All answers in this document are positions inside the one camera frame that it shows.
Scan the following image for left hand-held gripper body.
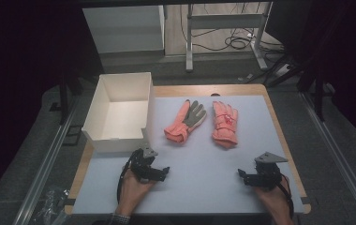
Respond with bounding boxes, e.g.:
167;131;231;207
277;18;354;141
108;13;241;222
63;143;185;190
129;145;168;184

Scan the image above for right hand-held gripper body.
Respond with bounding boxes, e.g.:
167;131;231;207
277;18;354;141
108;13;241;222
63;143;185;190
243;151;289;190

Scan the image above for pink glove with red strap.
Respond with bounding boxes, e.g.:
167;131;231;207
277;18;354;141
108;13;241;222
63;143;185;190
211;100;239;149

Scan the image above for pink glove with grey palm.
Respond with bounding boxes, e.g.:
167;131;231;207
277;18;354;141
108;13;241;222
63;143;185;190
163;98;208;144

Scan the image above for white cardboard box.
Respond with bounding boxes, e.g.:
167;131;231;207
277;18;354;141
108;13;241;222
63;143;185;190
81;72;156;154

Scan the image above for person's right hand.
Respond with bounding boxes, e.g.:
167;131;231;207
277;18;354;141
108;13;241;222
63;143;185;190
254;174;293;220

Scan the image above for person's left hand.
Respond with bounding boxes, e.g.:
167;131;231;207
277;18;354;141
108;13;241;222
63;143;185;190
115;169;157;218

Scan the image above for pale blue table mat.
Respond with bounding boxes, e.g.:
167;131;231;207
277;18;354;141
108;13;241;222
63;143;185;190
72;95;305;216

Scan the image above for black stand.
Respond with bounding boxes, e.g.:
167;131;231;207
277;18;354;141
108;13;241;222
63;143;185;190
57;69;84;127
297;60;328;123

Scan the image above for clear plastic bag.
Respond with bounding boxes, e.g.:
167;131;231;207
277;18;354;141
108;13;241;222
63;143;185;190
29;186;71;225

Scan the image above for white power strip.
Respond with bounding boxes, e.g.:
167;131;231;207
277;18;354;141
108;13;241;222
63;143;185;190
274;63;291;78

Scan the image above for white cabinet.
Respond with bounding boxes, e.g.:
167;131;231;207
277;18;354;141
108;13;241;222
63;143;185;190
82;4;166;54

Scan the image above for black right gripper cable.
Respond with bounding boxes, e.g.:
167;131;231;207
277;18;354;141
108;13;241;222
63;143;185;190
275;174;294;219

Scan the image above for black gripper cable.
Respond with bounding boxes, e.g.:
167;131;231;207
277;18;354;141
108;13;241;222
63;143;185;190
116;152;137;204
275;174;294;219

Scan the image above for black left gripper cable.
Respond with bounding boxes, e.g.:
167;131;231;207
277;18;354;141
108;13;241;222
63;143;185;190
116;152;137;204

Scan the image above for aluminium rail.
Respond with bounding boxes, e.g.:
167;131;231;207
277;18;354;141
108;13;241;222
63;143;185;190
301;92;356;225
11;95;81;225

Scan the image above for black cables on floor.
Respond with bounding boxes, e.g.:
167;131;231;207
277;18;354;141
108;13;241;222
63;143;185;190
179;2;285;53

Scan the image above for grey metal desk frame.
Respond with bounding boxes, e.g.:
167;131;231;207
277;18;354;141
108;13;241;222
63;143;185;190
185;1;274;73

